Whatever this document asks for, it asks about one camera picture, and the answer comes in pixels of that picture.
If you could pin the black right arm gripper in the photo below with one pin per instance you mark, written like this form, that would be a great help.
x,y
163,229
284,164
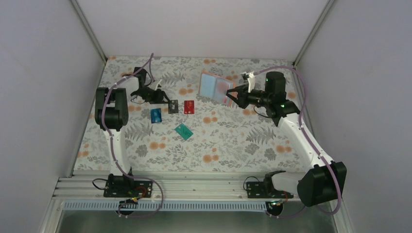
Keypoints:
x,y
241,99

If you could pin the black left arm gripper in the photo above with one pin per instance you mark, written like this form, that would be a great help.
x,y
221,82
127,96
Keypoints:
x,y
158,98

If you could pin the black credit card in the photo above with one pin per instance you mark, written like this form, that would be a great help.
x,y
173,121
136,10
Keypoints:
x,y
173,107

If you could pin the blue credit card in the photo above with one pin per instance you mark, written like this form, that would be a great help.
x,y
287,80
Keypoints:
x,y
156,116

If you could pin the pink leather card holder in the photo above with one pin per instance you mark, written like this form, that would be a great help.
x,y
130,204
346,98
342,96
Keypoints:
x,y
215,87

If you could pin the red credit card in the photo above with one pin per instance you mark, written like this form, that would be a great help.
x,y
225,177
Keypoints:
x,y
189,107

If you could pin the teal credit card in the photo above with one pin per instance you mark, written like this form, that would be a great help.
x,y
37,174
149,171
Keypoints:
x,y
184,131

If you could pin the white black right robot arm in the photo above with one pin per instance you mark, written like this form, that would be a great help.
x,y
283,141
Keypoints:
x,y
323,179

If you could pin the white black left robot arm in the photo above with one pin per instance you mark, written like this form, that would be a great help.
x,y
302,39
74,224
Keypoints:
x,y
112,115

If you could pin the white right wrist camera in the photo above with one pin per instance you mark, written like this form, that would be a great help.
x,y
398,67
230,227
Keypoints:
x,y
249,77

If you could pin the aluminium frame post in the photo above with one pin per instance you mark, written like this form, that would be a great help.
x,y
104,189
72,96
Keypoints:
x,y
80,14
321,18

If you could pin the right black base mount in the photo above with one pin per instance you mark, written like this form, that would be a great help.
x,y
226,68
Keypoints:
x,y
264,189

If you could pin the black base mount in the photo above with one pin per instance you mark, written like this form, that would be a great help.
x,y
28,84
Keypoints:
x,y
130,191
264,189

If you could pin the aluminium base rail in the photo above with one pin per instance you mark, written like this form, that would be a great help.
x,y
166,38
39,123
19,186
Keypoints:
x,y
172,191

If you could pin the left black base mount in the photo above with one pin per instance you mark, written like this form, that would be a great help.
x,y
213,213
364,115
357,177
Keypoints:
x,y
130,191

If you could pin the left aluminium frame post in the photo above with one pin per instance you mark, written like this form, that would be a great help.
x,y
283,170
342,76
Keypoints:
x,y
80,14

